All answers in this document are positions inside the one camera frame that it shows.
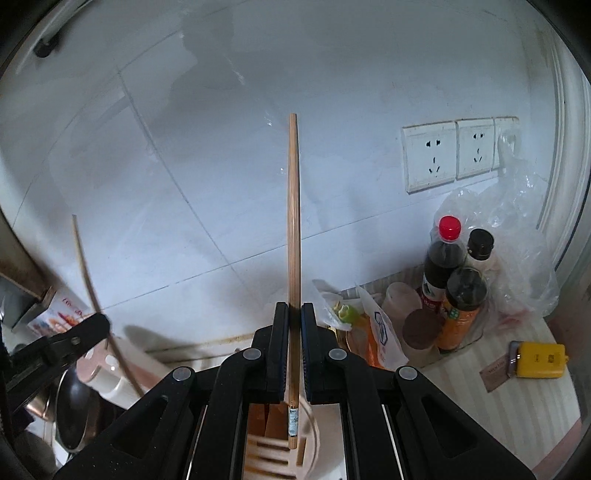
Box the pink white electric kettle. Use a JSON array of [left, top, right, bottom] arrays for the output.
[[76, 337, 171, 410]]

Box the black cap sauce bottle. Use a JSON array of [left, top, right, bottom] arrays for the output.
[[465, 228, 499, 284]]

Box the clear plastic bag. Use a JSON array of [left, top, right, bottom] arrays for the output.
[[434, 154, 559, 333]]

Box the orange snack packet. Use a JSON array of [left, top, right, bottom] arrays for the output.
[[346, 314, 383, 369]]

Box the red cap soy sauce bottle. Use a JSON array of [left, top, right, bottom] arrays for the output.
[[420, 215, 466, 313]]

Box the beige cylindrical utensil holder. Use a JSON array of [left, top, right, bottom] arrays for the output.
[[242, 396, 321, 479]]

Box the black frying pan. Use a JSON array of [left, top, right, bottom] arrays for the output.
[[55, 367, 118, 454]]

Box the white wall socket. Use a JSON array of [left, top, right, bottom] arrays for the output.
[[402, 121, 457, 194], [493, 116, 522, 170], [456, 118, 495, 180]]

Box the white blue seasoning packet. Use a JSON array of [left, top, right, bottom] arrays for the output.
[[356, 286, 409, 371]]

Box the clear plastic condiment tray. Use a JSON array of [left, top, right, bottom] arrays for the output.
[[338, 265, 488, 368]]

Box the orange label sauce bottle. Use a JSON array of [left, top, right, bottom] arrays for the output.
[[436, 266, 488, 353]]

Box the yellow utility knife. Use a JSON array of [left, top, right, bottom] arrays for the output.
[[507, 341, 569, 379]]

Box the light wooden chopstick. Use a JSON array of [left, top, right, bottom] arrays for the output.
[[287, 113, 301, 450], [71, 214, 146, 399]]

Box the brown lid spice jar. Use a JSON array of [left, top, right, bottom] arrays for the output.
[[403, 309, 441, 367]]

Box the brown small card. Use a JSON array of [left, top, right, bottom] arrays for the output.
[[480, 356, 510, 393]]

